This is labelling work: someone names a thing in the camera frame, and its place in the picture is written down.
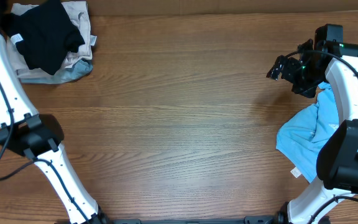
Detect light blue t-shirt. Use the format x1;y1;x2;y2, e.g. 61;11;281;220
276;82;339;182

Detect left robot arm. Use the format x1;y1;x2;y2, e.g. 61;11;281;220
0;2;110;223

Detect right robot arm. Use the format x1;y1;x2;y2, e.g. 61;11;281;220
262;24;358;223

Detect folded light blue denim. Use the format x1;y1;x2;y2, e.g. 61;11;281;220
18;59;93;85

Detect folded beige garment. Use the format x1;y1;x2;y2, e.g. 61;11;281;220
5;1;96;78

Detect folded black shirt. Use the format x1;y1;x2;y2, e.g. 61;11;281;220
1;0;85;75

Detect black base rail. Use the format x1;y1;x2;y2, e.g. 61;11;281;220
111;213;290;224

